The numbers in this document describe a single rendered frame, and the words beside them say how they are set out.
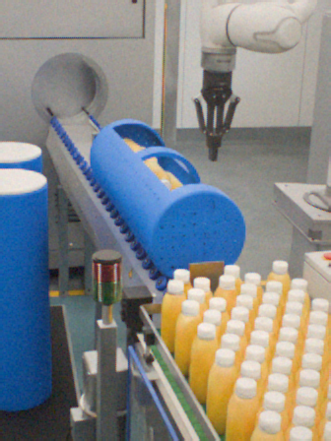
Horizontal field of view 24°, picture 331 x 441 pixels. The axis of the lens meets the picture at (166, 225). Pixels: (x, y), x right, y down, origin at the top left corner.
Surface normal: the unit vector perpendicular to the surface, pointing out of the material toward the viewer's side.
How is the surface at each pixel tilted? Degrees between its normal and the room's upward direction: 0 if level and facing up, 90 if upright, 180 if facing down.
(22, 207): 90
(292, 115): 90
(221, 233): 90
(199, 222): 90
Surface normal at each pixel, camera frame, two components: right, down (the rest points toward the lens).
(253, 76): 0.19, 0.35
